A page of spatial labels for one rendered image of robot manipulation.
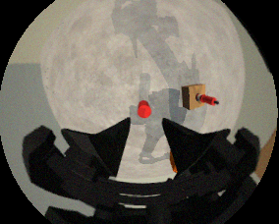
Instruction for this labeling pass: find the brown block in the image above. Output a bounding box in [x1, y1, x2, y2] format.
[181, 84, 205, 110]

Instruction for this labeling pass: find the red marker cap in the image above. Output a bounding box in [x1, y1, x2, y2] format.
[139, 101, 151, 118]

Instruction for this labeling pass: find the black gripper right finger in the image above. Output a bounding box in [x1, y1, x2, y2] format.
[161, 118, 231, 176]

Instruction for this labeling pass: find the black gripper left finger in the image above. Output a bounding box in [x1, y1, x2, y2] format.
[61, 117, 131, 177]

